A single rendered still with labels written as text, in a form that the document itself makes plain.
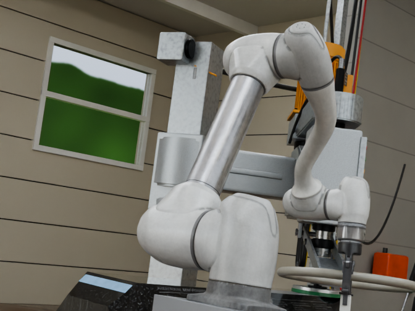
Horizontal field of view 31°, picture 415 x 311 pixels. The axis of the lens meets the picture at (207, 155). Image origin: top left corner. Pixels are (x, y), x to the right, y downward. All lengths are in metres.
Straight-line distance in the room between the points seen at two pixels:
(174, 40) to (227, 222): 2.18
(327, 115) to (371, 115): 4.02
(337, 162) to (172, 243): 1.49
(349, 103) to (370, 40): 3.06
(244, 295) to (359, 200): 0.77
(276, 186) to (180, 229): 2.02
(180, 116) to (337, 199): 1.59
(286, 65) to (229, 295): 0.71
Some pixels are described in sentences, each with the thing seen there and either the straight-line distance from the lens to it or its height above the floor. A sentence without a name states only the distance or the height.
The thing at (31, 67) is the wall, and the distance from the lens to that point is 9.49.
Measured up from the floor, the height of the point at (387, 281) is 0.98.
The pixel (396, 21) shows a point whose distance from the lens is 6.63.
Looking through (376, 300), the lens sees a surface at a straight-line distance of 5.80.
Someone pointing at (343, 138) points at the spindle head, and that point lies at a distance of 3.25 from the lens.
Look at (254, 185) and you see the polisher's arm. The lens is 3.82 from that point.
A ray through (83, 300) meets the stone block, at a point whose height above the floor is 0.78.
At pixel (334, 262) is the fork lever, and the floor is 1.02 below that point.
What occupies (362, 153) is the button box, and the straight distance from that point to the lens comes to 3.25.
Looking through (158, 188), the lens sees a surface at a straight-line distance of 3.79.
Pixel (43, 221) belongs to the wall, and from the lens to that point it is 9.55.
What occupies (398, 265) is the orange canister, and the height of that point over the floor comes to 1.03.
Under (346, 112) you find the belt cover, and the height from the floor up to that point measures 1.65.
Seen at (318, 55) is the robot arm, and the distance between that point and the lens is 2.12.
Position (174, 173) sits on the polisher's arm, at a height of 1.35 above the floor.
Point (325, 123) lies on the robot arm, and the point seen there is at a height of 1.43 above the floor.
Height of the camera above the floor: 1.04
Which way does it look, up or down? 6 degrees up
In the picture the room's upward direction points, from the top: 7 degrees clockwise
